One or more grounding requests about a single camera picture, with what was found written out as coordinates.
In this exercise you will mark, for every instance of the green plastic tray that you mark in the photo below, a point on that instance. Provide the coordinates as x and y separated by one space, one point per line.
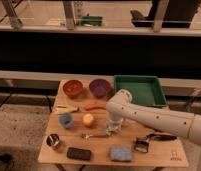
145 90

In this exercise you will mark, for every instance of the metal cup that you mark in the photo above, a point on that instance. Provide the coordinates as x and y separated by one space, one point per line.
53 141

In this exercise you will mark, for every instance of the yellow banana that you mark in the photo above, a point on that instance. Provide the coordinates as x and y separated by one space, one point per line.
65 109

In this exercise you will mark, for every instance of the black handled peeler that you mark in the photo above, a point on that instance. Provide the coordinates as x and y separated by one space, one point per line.
141 144

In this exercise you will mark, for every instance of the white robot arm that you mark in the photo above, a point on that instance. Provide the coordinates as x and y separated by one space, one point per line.
182 124

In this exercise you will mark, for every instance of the blue folded cloth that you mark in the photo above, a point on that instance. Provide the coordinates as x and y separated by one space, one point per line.
120 154

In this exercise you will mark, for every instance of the wooden table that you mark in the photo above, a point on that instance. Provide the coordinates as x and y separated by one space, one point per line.
161 154

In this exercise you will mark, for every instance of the green box on shelf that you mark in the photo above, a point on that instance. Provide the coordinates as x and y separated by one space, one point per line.
91 20

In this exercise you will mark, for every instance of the yellow apple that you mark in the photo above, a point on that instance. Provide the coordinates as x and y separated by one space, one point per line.
88 120

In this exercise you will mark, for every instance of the red chili pepper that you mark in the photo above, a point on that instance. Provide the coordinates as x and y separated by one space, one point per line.
94 107

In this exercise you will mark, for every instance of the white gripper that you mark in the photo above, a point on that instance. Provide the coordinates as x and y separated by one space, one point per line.
115 119

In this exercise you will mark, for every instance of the blue cup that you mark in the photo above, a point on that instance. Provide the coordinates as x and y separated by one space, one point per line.
65 120

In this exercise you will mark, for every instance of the purple bowl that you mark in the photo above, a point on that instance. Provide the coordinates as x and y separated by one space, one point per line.
100 88

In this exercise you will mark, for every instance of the black rectangular sponge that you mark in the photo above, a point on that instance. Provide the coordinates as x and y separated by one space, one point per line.
79 154

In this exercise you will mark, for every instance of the metal fork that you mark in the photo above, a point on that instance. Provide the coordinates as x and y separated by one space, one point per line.
87 136

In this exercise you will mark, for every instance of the orange bowl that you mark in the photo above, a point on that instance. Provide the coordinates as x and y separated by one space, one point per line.
73 88

